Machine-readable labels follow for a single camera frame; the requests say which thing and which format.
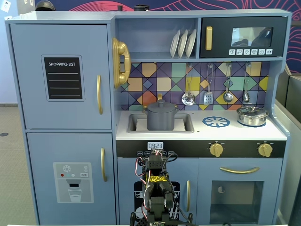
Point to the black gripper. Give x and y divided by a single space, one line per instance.
156 156

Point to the gray pot lid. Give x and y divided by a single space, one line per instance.
161 107

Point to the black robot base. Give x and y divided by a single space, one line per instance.
141 220

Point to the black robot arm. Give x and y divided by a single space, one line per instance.
157 202

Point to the glass pot lid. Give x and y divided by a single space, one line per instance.
252 110

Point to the digital clock display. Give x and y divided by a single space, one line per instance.
155 146

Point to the blue dishwasher door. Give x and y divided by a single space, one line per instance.
127 171

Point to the gray plastic pot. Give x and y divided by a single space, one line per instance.
161 121

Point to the gray toy sink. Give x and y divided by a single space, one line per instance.
188 122

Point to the blue oven door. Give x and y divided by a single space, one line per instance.
204 200

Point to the gold stove knob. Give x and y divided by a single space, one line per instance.
265 150
216 150

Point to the gold toy faucet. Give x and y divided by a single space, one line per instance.
159 96

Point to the metal skimmer spoon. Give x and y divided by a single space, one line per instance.
188 99

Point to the metal slotted spatula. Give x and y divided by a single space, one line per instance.
208 98

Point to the colorful tile backsplash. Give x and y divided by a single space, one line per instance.
164 77

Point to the metal ladle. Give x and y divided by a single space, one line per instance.
227 97

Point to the steel cooking pot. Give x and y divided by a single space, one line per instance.
251 120

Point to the small metal spoon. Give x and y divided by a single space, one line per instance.
246 97

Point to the blue freezer door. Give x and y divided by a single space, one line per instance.
42 150

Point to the white toy plate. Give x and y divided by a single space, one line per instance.
174 44
182 44
191 43

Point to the gold toy telephone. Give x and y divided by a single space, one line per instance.
121 47

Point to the black shopping list board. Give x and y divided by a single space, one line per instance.
63 80

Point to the black microwave door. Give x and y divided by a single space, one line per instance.
221 35

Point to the dark round floor cover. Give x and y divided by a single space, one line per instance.
3 134

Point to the black cylinder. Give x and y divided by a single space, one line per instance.
140 8

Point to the tall blue fridge door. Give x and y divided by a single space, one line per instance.
28 70

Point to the small black peg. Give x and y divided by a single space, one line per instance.
120 8

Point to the blue wooden toy kitchen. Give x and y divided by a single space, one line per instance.
70 18

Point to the black helmet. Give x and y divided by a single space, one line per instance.
45 5

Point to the white paper face drawing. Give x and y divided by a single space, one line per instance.
5 6

